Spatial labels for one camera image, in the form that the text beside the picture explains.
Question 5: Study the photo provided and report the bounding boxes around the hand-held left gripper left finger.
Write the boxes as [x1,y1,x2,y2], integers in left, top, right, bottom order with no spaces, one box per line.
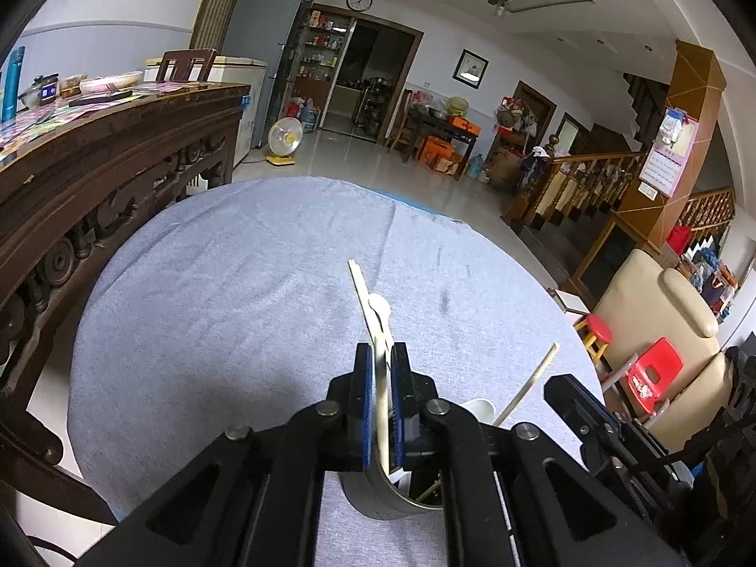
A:
[76,343,377,567]

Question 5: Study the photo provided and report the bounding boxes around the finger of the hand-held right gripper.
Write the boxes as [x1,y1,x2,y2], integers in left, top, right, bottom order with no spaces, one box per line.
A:
[543,373,689,489]

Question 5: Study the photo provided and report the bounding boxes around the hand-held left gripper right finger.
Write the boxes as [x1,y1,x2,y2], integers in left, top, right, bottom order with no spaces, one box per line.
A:
[388,343,692,567]

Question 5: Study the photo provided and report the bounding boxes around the wooden chopstick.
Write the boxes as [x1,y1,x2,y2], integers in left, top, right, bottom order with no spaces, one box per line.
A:
[347,258,394,476]
[413,343,559,500]

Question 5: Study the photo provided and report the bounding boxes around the black cup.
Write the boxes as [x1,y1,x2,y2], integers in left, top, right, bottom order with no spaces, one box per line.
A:
[341,452,450,522]

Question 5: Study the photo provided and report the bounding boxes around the red plastic chair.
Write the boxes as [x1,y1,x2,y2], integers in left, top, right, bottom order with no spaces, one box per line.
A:
[602,336,686,426]

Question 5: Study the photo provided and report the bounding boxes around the red round stool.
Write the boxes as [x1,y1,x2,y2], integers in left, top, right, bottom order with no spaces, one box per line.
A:
[575,314,615,367]

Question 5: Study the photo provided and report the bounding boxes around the small white stool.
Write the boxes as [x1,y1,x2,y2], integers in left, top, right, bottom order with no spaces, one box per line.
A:
[552,287,592,315]

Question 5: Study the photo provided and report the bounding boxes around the beige armchair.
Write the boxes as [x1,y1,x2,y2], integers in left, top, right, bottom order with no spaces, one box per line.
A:
[591,248,756,444]

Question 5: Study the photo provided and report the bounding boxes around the grey tablecloth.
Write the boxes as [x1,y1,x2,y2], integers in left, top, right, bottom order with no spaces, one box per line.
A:
[68,176,606,567]

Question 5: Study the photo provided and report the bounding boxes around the wooden stair railing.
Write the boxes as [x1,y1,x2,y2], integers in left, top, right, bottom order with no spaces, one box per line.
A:
[502,136,736,249]

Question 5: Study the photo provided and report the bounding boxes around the orange cartons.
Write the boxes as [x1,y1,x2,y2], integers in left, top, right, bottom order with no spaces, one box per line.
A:
[418,136,467,177]

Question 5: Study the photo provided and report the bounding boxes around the brown wooden door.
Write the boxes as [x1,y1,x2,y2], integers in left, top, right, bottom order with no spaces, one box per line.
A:
[513,79,557,157]
[557,112,592,157]

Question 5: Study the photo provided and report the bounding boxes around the wooden dining chair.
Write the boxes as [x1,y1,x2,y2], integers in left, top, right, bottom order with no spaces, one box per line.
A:
[387,90,414,155]

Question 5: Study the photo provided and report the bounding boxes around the dark wooden side table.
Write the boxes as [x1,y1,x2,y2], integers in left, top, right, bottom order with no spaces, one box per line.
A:
[402,106,479,181]

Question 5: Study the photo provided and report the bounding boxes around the metal kitchen rack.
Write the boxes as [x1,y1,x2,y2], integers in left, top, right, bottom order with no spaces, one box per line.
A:
[357,78,394,137]

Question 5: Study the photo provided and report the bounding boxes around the wooden pillar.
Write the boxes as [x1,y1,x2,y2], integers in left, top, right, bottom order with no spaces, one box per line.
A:
[570,40,726,308]

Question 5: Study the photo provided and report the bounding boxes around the carved dark wooden sideboard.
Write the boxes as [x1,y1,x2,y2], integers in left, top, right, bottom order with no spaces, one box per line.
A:
[0,81,252,526]

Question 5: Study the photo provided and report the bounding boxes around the glass door pantry cabinet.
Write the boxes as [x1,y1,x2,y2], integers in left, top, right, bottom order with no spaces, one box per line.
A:
[292,5,355,125]

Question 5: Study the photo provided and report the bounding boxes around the white chest freezer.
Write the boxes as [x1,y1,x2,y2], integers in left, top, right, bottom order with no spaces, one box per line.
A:
[145,55,268,169]

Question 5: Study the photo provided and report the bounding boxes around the grey refrigerator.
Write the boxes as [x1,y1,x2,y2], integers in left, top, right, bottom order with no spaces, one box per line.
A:
[220,0,316,151]

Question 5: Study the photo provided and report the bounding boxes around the dark wooden chair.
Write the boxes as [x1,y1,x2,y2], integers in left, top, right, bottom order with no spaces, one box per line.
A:
[156,49,217,82]

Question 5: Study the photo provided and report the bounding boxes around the black remote control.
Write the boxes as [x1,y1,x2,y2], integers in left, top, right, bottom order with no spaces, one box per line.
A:
[69,90,134,108]

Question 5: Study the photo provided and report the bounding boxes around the white plate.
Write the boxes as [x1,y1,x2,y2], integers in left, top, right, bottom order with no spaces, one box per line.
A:
[79,71,144,95]

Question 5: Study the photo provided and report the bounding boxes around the blue bottle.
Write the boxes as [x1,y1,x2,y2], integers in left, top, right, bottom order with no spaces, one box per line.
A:
[1,46,26,125]

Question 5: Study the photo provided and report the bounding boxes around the wall calendar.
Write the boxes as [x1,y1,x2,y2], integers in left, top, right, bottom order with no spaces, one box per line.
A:
[639,108,701,197]

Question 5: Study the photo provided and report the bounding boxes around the framed wall picture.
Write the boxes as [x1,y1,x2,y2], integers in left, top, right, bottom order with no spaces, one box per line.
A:
[452,49,489,85]

